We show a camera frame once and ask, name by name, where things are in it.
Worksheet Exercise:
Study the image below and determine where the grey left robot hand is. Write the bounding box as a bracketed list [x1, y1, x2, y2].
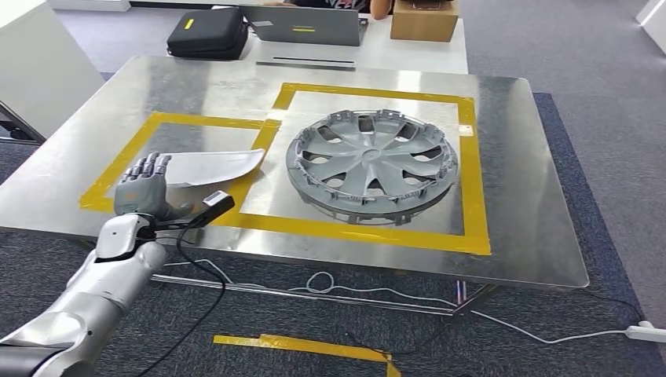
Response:
[113, 152, 195, 222]

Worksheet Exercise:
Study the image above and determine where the white curved car part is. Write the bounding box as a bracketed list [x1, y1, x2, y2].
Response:
[156, 148, 266, 189]

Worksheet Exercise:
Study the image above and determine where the steel workbench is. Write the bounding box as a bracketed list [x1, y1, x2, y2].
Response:
[0, 54, 591, 318]

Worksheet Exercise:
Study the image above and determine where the black zip case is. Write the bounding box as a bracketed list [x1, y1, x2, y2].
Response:
[166, 5, 250, 60]

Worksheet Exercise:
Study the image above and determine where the yellow floor tape outline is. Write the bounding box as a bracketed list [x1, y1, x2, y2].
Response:
[213, 334, 401, 377]

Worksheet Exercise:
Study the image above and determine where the grey wheel hubcap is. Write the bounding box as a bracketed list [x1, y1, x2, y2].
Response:
[284, 108, 460, 225]

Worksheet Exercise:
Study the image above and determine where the grey laptop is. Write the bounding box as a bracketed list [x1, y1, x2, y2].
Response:
[240, 5, 369, 71]

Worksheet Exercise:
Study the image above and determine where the person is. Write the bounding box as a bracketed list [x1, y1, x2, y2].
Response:
[262, 0, 397, 20]

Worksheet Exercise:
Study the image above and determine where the brown cardboard box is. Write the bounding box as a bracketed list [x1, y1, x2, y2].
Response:
[390, 0, 460, 42]

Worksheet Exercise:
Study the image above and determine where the white power strip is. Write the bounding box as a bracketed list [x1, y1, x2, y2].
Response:
[624, 320, 666, 343]

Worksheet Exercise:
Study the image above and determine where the white lit partition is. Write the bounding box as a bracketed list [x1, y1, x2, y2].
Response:
[635, 0, 666, 56]

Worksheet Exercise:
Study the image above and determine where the black camera cable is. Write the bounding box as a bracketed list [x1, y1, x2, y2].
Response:
[132, 226, 230, 377]

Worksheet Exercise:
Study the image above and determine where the long white floor cable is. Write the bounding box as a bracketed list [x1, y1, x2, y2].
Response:
[156, 258, 633, 346]

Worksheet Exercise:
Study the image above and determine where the black floor cable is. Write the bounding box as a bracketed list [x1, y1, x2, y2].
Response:
[343, 288, 646, 355]

